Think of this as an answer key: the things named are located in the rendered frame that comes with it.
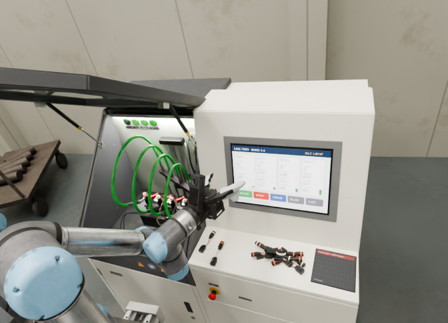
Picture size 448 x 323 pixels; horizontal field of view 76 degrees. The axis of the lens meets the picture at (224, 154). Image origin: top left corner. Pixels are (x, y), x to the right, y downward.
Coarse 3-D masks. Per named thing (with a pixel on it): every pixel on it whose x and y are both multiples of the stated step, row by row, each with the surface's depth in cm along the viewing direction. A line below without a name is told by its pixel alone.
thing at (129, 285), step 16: (112, 272) 165; (128, 272) 157; (112, 288) 181; (128, 288) 171; (144, 288) 163; (160, 288) 155; (176, 288) 148; (192, 288) 142; (160, 304) 169; (176, 304) 161; (192, 304) 153; (176, 320) 175; (192, 320) 166
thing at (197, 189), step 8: (192, 176) 89; (200, 176) 87; (192, 184) 88; (200, 184) 87; (192, 192) 89; (200, 192) 87; (192, 200) 89; (200, 200) 87; (192, 208) 89; (200, 208) 88
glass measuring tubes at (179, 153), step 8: (168, 144) 161; (176, 144) 159; (184, 144) 160; (168, 152) 167; (176, 152) 163; (184, 152) 163; (168, 160) 170; (176, 160) 169; (184, 160) 165; (176, 176) 177; (184, 176) 173
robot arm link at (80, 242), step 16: (16, 224) 61; (32, 224) 62; (48, 224) 68; (0, 240) 57; (64, 240) 69; (80, 240) 73; (96, 240) 76; (112, 240) 80; (128, 240) 85; (144, 240) 90; (80, 256) 74; (96, 256) 79
